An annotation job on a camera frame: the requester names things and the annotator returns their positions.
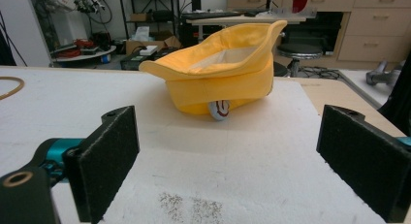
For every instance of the black round stool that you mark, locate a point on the black round stool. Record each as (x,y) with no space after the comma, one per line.
(299,54)

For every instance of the light wooden desk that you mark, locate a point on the light wooden desk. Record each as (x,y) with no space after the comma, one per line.
(242,20)

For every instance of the cardboard box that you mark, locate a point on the cardboard box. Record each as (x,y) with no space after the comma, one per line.
(151,44)

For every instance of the yellow cloth hat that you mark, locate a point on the yellow cloth hat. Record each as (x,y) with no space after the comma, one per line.
(223,72)

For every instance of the white foam mat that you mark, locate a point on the white foam mat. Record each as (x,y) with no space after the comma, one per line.
(181,146)

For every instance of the black keyboard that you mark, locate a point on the black keyboard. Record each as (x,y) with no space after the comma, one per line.
(213,14)

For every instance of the grey handheld tool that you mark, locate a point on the grey handheld tool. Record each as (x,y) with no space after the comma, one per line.
(381,76)

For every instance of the round white side table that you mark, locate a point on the round white side table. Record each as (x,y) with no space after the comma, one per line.
(84,56)

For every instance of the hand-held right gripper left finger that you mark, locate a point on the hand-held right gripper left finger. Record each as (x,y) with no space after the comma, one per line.
(103,159)

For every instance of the black metal shelf rack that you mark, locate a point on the black metal shelf rack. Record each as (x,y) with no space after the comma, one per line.
(148,10)

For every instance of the beige drawer cabinet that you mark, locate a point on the beige drawer cabinet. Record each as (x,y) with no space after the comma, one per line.
(371,26)

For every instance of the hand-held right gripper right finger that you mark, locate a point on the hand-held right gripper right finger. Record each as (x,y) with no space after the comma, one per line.
(365,159)

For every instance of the dark cloth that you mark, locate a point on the dark cloth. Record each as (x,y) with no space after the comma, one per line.
(400,98)

